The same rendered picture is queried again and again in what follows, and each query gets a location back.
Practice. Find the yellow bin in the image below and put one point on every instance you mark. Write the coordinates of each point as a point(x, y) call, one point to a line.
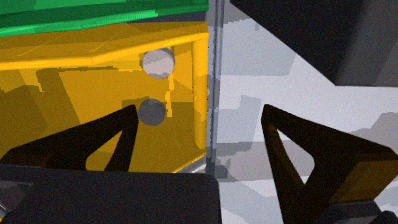
point(39, 97)

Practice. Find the grey open bin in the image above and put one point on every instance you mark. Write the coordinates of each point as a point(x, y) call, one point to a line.
point(199, 166)

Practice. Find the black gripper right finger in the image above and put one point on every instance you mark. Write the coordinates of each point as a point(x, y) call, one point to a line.
point(347, 168)

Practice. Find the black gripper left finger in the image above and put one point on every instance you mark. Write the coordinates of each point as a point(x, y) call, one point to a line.
point(69, 149)

